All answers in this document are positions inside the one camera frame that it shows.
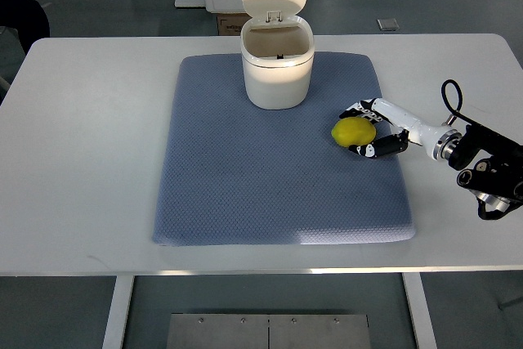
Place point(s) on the brown cardboard box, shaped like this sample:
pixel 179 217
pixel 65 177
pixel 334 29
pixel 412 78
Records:
pixel 231 24

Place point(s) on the grey floor plate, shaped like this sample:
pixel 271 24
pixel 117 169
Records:
pixel 388 24

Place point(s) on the white table leg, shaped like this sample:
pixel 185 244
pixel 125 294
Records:
pixel 419 312
pixel 117 320

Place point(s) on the yellow lemon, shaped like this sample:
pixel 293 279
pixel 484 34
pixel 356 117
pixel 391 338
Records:
pixel 353 131

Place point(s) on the person in dark clothes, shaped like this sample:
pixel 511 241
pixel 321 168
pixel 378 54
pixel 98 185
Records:
pixel 28 18

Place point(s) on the left white table leg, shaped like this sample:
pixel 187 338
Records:
pixel 117 320

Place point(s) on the right white table leg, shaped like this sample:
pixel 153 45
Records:
pixel 419 312

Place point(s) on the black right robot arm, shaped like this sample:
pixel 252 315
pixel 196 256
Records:
pixel 489 166

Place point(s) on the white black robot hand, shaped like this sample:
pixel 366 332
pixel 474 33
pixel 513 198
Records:
pixel 397 129

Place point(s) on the blue textured mat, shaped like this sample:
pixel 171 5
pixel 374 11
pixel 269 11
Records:
pixel 237 174

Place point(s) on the white trash can open lid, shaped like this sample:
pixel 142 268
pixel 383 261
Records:
pixel 278 50

